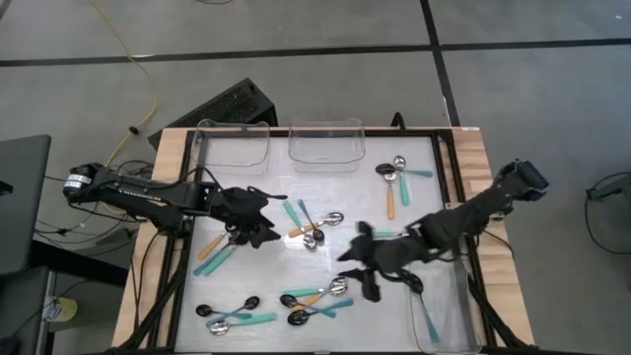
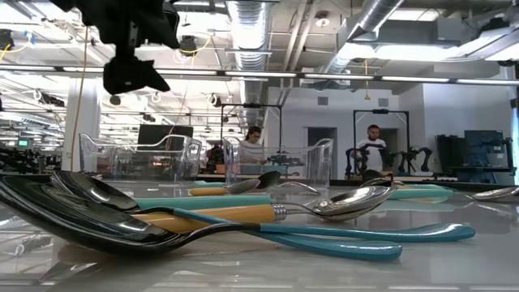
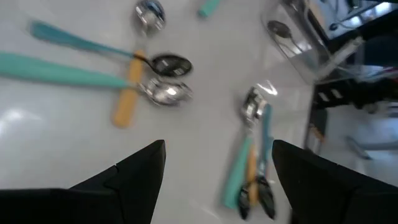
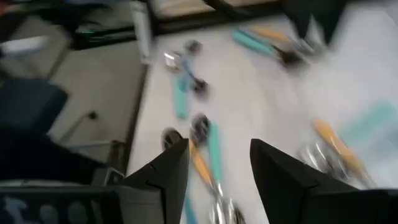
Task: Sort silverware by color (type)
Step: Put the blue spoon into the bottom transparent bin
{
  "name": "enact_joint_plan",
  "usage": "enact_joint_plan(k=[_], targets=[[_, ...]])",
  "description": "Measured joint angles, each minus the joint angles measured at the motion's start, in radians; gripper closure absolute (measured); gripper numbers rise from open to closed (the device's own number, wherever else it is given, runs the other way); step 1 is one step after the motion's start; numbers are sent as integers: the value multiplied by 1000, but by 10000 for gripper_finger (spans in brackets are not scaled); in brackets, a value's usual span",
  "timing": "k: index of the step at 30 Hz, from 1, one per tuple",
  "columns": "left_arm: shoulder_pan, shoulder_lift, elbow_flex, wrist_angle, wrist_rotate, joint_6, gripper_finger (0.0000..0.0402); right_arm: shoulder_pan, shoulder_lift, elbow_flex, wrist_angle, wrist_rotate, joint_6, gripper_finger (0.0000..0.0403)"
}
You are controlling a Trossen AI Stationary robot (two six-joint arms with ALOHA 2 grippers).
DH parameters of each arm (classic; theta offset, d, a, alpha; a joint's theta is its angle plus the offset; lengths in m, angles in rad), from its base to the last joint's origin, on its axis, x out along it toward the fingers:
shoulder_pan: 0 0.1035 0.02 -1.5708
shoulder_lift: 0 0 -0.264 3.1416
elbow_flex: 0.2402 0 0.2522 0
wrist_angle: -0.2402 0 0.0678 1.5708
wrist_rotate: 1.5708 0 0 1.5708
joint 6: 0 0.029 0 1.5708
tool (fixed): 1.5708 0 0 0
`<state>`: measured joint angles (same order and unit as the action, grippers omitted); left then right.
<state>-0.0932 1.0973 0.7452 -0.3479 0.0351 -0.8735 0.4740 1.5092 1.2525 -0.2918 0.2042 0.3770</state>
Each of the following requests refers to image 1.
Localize orange-handled silver spoon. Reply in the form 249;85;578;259
290;281;349;314
287;211;346;240
383;170;397;222
196;231;236;262

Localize black monitor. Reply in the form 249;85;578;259
0;133;52;276

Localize black floor cables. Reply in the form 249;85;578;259
34;160;159;257

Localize yellow round disc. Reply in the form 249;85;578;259
42;295;79;324

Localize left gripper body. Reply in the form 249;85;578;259
211;182;277;233

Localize clear plastic bin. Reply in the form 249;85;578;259
195;117;271;178
407;248;480;354
287;116;367;174

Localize black perforated crate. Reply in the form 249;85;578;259
147;77;279;151

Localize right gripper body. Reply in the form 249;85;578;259
367;229;435;282

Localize yellow cable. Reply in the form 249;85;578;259
87;0;159;169

